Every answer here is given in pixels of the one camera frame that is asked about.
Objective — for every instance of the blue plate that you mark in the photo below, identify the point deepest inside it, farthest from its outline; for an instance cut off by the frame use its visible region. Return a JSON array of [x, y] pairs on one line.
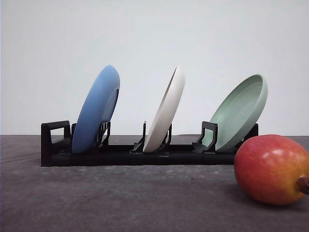
[[98, 108]]

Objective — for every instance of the white plate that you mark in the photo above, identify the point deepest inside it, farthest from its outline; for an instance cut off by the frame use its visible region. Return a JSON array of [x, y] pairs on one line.
[[166, 111]]

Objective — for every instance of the green plate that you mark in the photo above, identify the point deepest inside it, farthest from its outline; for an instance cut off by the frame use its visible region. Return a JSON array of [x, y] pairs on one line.
[[238, 113]]

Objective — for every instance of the black dish rack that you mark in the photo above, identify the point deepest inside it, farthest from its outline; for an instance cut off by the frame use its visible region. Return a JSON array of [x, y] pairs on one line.
[[57, 149]]

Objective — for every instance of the red pomegranate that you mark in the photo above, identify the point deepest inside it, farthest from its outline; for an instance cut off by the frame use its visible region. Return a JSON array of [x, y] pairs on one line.
[[272, 168]]

